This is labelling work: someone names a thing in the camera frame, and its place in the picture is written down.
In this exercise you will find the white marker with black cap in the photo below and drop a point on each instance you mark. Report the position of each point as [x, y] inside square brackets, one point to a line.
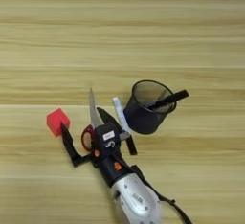
[120, 113]

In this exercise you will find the black pen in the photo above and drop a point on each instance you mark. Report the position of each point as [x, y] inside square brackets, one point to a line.
[170, 98]

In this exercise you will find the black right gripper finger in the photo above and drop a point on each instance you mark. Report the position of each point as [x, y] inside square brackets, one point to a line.
[68, 143]
[106, 117]

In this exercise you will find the red cube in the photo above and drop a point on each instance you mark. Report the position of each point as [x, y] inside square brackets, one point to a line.
[57, 121]

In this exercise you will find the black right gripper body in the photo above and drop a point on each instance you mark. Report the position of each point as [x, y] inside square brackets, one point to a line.
[111, 170]

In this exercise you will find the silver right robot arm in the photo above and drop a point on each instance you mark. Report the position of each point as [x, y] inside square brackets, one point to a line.
[137, 199]

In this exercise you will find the black mesh pen cup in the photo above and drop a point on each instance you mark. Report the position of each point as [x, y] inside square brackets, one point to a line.
[140, 119]

